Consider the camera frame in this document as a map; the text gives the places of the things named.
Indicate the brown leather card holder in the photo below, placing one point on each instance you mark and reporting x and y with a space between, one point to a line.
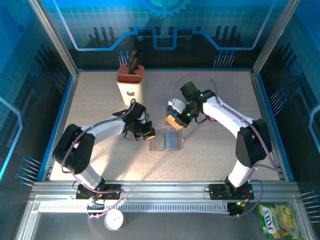
165 141

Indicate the cream knife block brown top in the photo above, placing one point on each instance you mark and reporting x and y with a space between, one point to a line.
131 90

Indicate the black electronics box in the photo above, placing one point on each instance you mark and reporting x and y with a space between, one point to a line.
236 209

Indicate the yellow green candy bag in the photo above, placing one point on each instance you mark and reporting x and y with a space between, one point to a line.
280 220

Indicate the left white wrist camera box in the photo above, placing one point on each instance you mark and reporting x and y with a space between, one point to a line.
147 115

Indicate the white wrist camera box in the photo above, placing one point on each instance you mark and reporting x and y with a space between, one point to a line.
176 105
147 115

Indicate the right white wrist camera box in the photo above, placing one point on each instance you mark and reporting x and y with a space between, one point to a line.
176 105

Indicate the aluminium mounting rail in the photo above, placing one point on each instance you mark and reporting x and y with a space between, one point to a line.
162 190

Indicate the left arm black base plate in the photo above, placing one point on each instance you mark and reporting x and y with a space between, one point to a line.
112 193

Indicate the aluminium table side rail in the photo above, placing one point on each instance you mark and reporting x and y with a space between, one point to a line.
263 107
67 107

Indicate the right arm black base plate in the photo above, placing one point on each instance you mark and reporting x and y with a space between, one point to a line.
217 192

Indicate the aluminium frame post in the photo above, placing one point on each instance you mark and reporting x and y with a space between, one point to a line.
55 37
274 37

